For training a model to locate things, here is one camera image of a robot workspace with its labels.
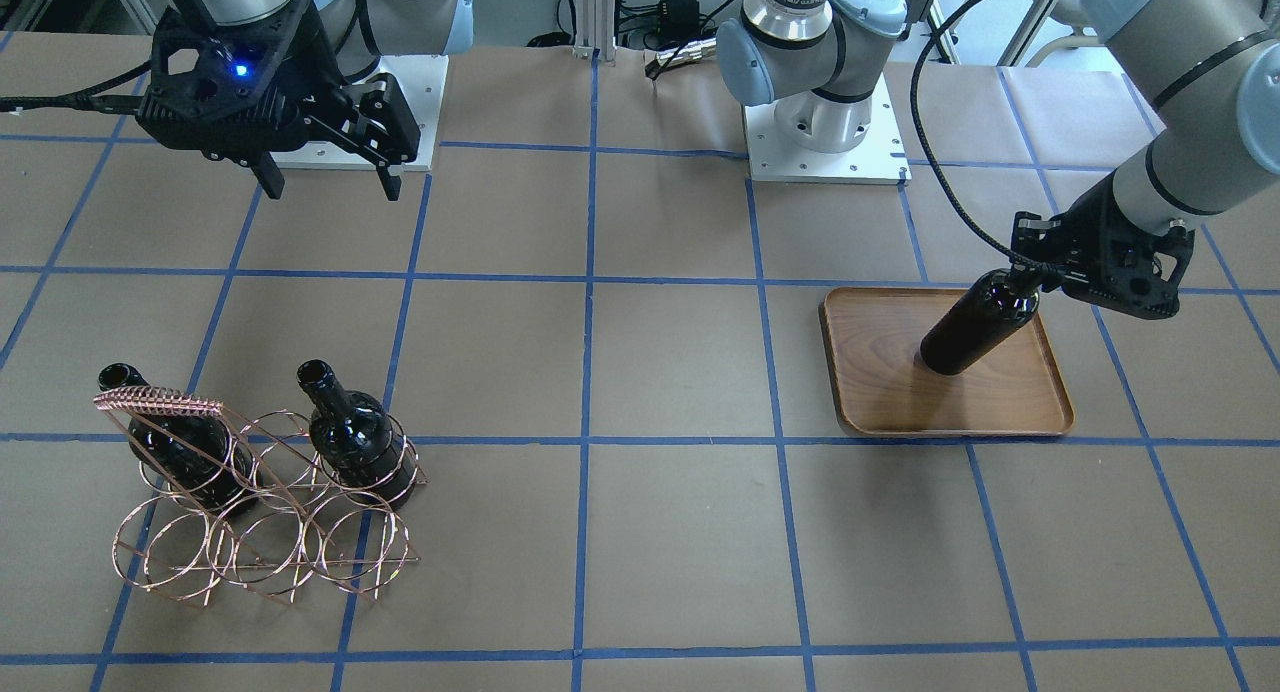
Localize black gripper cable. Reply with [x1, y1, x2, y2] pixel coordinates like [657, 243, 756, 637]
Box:
[908, 0, 1061, 272]

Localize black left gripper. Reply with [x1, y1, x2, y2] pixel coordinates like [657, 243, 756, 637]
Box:
[1011, 174, 1196, 320]

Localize aluminium frame post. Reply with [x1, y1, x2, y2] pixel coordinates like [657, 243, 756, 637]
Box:
[570, 0, 618, 67]

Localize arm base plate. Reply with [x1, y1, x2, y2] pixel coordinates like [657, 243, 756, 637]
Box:
[273, 55, 451, 173]
[742, 75, 911, 185]

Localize dark wine bottle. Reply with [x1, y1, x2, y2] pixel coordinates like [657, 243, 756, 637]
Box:
[296, 359, 413, 510]
[127, 414, 257, 519]
[919, 269, 1043, 376]

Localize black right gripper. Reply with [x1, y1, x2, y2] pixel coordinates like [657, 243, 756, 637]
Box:
[137, 0, 419, 203]

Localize wooden tray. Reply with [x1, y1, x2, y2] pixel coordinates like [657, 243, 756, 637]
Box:
[819, 287, 1076, 437]

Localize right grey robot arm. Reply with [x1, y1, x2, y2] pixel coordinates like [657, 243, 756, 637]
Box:
[134, 0, 474, 201]

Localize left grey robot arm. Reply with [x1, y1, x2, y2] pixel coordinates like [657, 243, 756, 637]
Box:
[716, 0, 1277, 318]

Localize copper wire bottle basket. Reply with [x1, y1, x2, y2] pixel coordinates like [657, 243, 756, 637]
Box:
[93, 386, 422, 608]

